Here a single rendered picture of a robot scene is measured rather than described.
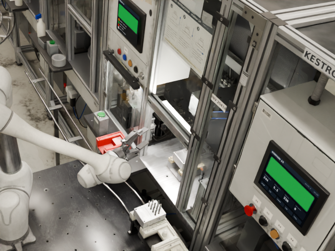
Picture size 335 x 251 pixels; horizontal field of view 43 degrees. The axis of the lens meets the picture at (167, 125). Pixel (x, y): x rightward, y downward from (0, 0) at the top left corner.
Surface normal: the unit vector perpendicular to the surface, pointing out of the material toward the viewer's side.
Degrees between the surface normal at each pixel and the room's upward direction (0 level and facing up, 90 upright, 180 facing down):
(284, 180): 90
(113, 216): 0
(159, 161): 0
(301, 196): 90
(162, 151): 0
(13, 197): 9
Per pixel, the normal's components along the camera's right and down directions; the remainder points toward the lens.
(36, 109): 0.14, -0.76
